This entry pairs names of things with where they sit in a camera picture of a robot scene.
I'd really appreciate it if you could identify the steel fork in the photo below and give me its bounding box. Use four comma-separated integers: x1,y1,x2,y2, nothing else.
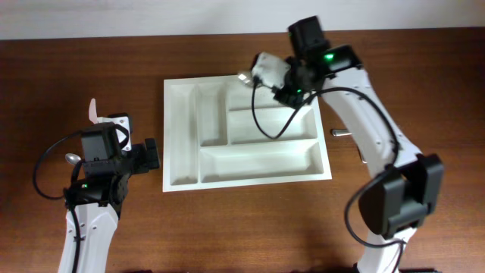
330,129,367,164

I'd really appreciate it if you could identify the steel spoon patterned handle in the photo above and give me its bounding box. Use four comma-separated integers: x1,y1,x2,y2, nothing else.
65,153,82,165

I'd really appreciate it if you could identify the pink plastic knife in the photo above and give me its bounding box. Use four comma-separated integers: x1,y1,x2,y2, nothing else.
88,98,99,124

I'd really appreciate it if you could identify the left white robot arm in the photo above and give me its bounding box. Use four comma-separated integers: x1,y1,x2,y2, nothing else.
58,138,160,272

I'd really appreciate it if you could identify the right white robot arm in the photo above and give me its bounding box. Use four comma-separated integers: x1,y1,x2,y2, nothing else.
278,16,444,272

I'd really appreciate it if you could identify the white cutlery tray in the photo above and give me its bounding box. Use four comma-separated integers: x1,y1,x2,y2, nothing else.
163,76,332,192

